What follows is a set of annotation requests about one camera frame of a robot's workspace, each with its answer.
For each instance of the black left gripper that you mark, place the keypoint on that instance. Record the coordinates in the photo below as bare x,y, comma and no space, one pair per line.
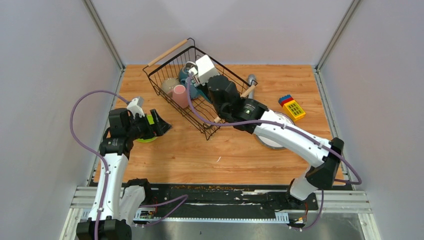
160,127

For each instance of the lime green plate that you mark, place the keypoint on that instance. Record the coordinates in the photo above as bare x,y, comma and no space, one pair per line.
148,140

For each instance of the pink cup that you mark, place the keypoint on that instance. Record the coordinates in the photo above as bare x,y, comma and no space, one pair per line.
180,96

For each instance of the white plate red characters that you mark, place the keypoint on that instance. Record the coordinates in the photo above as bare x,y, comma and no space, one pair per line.
268,140

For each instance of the light blue mug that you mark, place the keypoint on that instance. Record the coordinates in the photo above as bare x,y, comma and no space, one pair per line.
195,92

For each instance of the white plate dark striped rim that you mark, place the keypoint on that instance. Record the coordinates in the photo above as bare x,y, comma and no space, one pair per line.
189,64

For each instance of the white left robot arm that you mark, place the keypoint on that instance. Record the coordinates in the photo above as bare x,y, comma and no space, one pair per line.
114,206

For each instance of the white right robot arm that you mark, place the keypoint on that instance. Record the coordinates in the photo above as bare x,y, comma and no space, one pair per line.
249,115

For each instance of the beige ceramic bowl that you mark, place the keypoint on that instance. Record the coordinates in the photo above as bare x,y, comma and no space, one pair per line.
168,85

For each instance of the dark blue ceramic bowl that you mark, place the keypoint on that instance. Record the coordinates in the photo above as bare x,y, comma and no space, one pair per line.
184,73

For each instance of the colourful toy brick block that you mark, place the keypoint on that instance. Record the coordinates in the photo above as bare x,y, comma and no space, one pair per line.
291,107

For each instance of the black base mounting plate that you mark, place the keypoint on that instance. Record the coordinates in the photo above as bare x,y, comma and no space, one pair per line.
225,201

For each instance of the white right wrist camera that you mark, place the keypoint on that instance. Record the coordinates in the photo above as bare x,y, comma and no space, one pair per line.
202,71

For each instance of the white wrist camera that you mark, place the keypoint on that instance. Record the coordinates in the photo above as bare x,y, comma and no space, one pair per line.
135,107
202,71

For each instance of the grey cylindrical handle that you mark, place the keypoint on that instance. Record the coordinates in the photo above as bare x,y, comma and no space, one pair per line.
252,81

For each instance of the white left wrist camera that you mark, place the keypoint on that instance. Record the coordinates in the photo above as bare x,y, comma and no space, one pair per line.
135,107

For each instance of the black wire dish rack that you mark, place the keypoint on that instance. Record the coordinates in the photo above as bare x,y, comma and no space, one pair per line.
171,69

